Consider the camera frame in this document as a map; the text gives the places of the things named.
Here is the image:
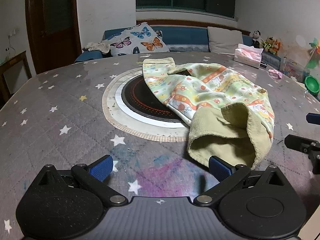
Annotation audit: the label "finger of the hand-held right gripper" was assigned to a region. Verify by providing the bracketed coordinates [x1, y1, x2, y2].
[284, 134, 320, 168]
[306, 113, 320, 124]

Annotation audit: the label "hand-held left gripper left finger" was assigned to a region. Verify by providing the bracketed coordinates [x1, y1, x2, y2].
[32, 155, 127, 205]

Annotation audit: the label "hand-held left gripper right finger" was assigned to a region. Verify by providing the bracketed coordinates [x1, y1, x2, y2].
[194, 156, 290, 205]

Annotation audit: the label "patterned green children's pants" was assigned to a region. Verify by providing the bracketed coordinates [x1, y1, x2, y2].
[142, 57, 275, 171]

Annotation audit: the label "green toy bowl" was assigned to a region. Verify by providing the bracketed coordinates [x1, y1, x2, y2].
[304, 76, 320, 94]

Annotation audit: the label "clear plastic box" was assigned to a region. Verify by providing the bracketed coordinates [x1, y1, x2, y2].
[280, 59, 310, 82]

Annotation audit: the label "colourful pinwheel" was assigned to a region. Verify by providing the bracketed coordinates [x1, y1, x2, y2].
[305, 38, 320, 69]

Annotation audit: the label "grey star print tablecloth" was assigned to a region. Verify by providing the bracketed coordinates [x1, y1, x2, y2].
[0, 51, 320, 240]

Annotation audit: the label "round black induction cooker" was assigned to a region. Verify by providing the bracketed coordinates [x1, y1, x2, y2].
[115, 71, 193, 128]

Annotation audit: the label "orange plush toy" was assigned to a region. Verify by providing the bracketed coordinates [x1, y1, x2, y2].
[271, 39, 282, 55]

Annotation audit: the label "yellow green plush toy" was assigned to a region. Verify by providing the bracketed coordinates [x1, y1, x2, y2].
[262, 37, 274, 52]

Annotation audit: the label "pink tissue pack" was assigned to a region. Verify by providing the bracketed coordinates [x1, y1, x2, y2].
[234, 44, 271, 68]

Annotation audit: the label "panda plush toy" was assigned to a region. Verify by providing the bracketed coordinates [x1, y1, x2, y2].
[251, 30, 263, 48]

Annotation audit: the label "plain beige pillow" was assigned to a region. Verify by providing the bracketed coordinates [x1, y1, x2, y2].
[207, 27, 244, 53]

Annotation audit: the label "crumpled white cloth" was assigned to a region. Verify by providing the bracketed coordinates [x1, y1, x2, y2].
[82, 42, 112, 54]

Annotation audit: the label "dark wooden door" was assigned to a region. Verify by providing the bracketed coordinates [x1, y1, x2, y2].
[25, 0, 83, 74]

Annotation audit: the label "butterfly print pillow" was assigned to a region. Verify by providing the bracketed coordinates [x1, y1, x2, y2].
[108, 22, 170, 57]

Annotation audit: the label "blue sofa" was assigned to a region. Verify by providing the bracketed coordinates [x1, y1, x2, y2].
[74, 26, 283, 64]

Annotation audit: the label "wooden side table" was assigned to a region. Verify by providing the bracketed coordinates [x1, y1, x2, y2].
[0, 51, 33, 100]

